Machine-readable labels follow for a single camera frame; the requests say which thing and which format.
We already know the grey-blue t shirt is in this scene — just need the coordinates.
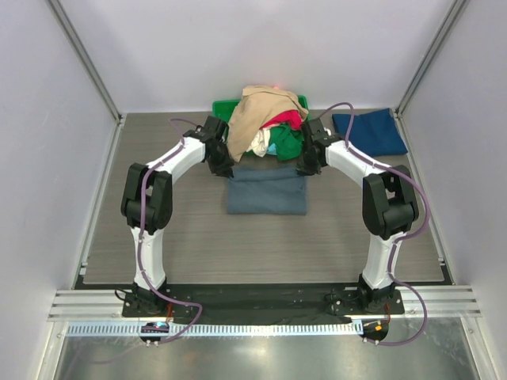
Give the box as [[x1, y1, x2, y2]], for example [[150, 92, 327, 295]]
[[227, 166, 307, 215]]

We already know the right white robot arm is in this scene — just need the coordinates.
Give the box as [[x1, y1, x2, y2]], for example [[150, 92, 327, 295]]
[[297, 119, 419, 314]]

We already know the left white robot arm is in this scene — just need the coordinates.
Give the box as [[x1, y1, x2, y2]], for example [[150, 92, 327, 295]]
[[120, 116, 234, 317]]

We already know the green t shirt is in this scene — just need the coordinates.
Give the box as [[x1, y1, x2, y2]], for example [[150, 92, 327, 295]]
[[269, 124, 303, 162]]

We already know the red t shirt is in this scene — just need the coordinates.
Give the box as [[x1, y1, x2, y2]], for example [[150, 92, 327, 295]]
[[261, 110, 306, 131]]

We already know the white t shirt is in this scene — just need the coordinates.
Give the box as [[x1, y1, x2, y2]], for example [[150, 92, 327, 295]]
[[246, 129, 271, 158]]

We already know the light blue t shirt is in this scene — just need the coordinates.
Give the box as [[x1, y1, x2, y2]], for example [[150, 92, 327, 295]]
[[266, 144, 277, 156]]

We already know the green plastic bin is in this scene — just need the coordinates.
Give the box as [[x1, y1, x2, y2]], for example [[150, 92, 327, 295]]
[[212, 95, 308, 157]]

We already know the folded dark blue t shirt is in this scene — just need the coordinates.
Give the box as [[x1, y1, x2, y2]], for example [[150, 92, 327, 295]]
[[349, 108, 408, 158]]

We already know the beige t shirt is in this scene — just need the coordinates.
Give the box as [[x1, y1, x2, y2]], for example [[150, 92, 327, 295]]
[[227, 85, 308, 162]]

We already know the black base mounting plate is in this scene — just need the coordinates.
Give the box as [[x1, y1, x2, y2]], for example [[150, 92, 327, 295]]
[[115, 283, 405, 325]]

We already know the white slotted cable duct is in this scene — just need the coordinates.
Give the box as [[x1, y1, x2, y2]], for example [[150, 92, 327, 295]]
[[67, 320, 363, 338]]

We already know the aluminium frame rail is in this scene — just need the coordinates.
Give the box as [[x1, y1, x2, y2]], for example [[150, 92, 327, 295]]
[[48, 286, 482, 322]]

